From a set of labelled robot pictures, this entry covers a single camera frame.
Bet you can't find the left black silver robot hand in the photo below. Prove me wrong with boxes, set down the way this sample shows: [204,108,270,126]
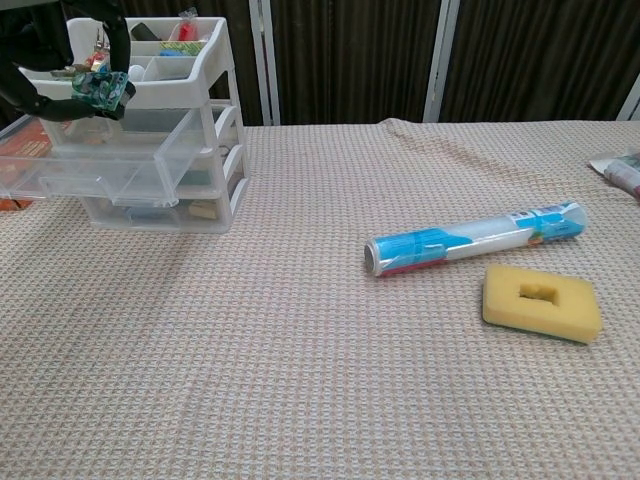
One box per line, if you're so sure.
[0,0,138,121]

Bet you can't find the small green packet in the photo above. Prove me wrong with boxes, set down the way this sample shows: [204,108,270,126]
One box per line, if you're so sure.
[70,70,129,112]

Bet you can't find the orange cardboard box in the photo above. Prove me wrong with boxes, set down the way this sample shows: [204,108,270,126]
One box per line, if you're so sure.
[0,122,54,214]

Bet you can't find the red item in clear packet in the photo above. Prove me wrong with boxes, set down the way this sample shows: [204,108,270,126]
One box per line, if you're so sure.
[169,8,202,42]

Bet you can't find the beige woven tablecloth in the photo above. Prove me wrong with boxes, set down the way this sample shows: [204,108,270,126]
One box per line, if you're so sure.
[0,117,640,480]

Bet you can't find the blue white film roll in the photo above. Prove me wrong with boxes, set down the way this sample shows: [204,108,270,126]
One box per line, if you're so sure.
[363,199,589,279]

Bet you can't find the yellow sponge with rectangular hole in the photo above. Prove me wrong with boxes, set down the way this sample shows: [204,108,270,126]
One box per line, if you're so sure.
[480,263,605,346]

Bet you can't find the pink floral packet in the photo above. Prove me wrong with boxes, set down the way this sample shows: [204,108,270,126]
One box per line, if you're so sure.
[587,149,640,204]

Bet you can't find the white organizer tray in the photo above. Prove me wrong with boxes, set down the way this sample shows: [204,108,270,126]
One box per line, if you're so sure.
[22,16,251,236]

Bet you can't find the grey screen post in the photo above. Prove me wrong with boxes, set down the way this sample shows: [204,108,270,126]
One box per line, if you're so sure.
[248,0,282,127]
[423,0,460,124]
[617,78,640,122]

